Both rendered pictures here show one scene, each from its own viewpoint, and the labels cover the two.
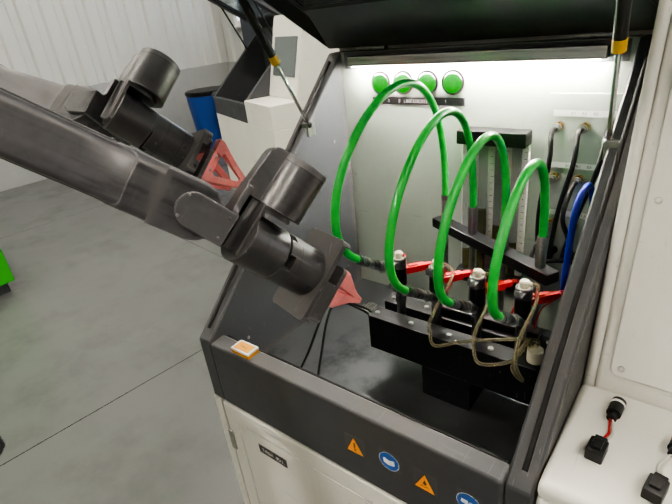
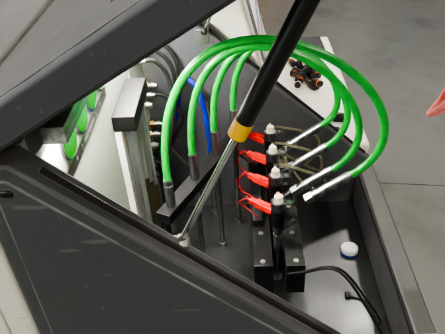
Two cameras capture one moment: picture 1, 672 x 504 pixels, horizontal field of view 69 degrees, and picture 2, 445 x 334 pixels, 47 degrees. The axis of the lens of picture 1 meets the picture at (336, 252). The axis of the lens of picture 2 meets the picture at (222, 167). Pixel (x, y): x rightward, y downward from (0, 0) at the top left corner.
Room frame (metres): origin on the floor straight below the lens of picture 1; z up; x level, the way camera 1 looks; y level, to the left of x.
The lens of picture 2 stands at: (1.36, 0.39, 1.72)
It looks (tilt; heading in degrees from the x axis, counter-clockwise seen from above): 36 degrees down; 232
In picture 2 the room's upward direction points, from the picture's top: 4 degrees counter-clockwise
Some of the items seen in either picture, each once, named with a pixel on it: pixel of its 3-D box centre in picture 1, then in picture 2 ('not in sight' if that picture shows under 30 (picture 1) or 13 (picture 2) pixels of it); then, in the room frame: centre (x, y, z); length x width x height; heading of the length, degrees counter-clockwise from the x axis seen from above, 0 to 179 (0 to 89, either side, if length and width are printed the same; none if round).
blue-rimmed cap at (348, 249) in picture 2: not in sight; (349, 249); (0.62, -0.10, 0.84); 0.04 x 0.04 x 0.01
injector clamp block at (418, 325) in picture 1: (456, 357); (273, 232); (0.76, -0.21, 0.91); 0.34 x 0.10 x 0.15; 49
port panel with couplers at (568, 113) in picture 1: (575, 177); (146, 94); (0.88, -0.47, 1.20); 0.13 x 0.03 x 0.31; 49
